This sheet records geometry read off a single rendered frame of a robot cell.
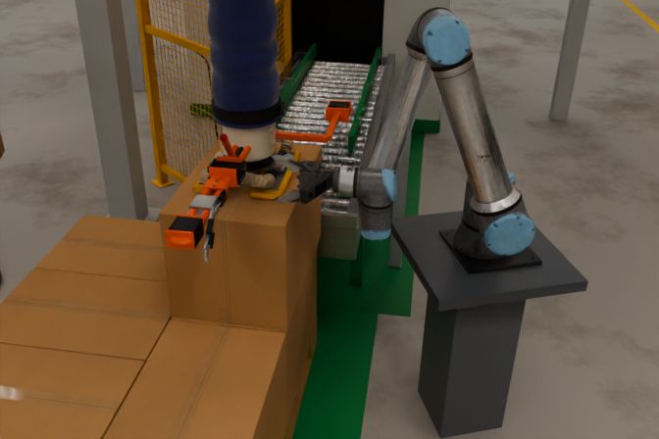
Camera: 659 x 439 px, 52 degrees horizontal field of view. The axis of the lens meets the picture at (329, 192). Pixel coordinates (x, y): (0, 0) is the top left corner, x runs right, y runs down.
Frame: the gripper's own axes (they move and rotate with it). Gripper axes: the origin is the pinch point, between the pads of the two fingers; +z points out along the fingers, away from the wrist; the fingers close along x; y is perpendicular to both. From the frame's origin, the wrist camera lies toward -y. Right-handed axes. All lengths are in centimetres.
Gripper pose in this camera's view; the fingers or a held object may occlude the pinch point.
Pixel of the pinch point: (270, 179)
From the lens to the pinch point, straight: 199.2
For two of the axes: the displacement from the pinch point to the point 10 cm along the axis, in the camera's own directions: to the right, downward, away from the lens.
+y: 1.5, -4.7, 8.7
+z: -9.9, -0.7, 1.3
